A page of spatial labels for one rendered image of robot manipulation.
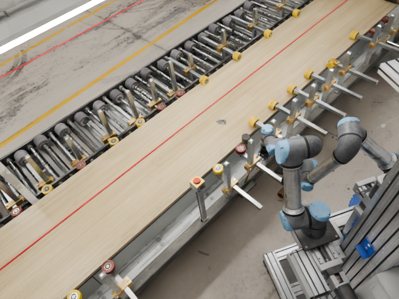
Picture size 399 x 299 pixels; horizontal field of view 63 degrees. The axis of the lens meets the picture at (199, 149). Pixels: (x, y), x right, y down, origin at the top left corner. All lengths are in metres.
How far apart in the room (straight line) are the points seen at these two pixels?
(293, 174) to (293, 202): 0.17
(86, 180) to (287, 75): 1.95
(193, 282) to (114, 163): 1.23
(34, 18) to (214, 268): 2.41
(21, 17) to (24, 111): 3.73
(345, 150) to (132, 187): 1.46
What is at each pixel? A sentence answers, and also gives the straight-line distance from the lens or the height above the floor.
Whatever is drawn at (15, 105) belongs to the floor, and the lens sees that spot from 5.17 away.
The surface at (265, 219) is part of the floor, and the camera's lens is 3.22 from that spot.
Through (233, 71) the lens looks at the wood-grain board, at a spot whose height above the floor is 0.90.
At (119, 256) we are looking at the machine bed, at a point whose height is 0.77.
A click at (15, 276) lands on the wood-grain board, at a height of 0.90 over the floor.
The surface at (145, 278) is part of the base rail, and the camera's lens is 2.36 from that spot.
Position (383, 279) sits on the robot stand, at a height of 1.23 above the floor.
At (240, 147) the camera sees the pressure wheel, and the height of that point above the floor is 0.91.
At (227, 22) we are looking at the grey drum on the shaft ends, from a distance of 4.00.
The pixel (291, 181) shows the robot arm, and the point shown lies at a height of 1.46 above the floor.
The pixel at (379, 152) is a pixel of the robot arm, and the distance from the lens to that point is 2.08.
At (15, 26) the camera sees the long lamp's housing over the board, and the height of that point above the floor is 2.36.
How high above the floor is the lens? 2.90
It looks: 52 degrees down
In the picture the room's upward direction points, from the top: 9 degrees counter-clockwise
